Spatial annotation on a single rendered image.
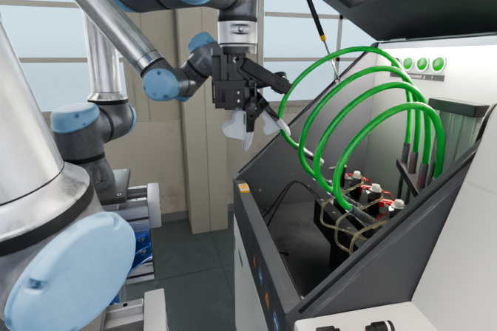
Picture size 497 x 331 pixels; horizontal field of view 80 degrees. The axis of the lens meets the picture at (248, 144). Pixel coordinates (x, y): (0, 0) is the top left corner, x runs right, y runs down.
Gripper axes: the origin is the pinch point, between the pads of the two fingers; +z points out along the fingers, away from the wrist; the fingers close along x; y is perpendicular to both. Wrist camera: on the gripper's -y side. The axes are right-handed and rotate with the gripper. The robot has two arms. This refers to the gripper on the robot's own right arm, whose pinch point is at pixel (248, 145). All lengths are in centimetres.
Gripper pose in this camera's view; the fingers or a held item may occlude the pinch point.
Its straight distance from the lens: 63.4
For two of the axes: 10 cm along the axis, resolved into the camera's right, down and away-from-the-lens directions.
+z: 0.0, 9.6, 2.9
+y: -9.8, 0.6, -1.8
